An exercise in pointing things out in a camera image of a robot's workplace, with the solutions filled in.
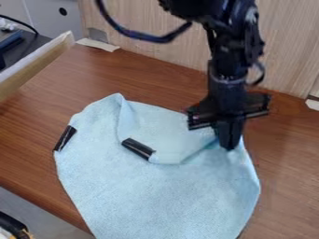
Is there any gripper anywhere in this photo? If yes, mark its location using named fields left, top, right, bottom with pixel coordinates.
left=184, top=73, right=273, bottom=151

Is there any light blue cloth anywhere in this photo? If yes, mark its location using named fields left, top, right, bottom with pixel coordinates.
left=52, top=92, right=263, bottom=239

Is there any white paper scrap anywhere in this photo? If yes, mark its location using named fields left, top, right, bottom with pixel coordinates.
left=75, top=37, right=121, bottom=53
left=303, top=98, right=319, bottom=112

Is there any wooden board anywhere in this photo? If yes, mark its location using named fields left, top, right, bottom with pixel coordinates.
left=0, top=30, right=76, bottom=102

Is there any white cabinet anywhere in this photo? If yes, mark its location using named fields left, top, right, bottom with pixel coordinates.
left=0, top=0, right=87, bottom=41

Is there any black side table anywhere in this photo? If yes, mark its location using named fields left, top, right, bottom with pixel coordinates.
left=0, top=28, right=53, bottom=73

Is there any yellow and black tool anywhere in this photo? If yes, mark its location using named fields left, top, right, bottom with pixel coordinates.
left=0, top=211, right=35, bottom=239

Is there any black cable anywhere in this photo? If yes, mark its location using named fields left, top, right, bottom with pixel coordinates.
left=93, top=0, right=195, bottom=44

